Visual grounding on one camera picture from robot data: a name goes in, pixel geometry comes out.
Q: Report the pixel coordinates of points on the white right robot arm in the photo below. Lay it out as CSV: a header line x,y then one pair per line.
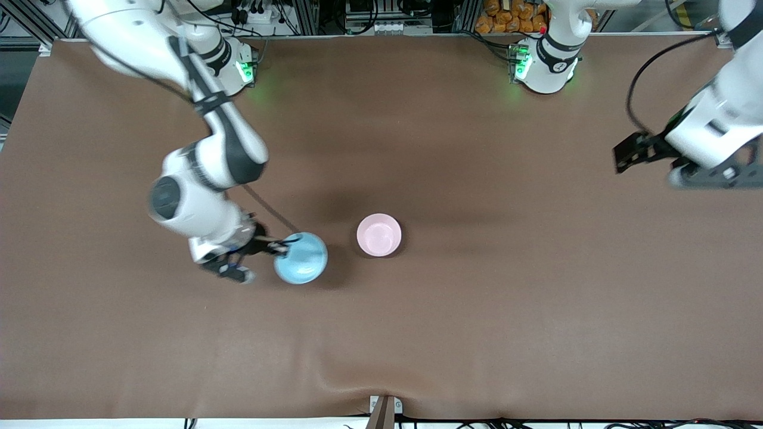
x,y
197,196

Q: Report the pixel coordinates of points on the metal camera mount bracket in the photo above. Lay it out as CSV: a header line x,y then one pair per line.
x,y
381,414

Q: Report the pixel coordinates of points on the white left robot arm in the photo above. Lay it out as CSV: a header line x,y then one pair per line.
x,y
551,74

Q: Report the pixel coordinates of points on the brown table mat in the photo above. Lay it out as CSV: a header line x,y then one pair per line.
x,y
381,333

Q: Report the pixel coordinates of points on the white power strip with plugs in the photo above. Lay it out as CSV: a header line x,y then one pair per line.
x,y
253,15

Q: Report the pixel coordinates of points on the bag of orange items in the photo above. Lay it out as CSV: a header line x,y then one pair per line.
x,y
506,18

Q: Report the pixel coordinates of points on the metal corner bracket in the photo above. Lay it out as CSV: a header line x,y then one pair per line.
x,y
45,49

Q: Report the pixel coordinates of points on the blue bowl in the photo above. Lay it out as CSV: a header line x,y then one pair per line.
x,y
307,262

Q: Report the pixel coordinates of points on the pink bowl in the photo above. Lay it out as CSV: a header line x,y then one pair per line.
x,y
380,235

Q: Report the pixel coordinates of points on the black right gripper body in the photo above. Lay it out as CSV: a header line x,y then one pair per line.
x,y
258,234

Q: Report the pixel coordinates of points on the aluminium frame post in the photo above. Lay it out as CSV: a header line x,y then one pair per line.
x,y
465,16
307,16

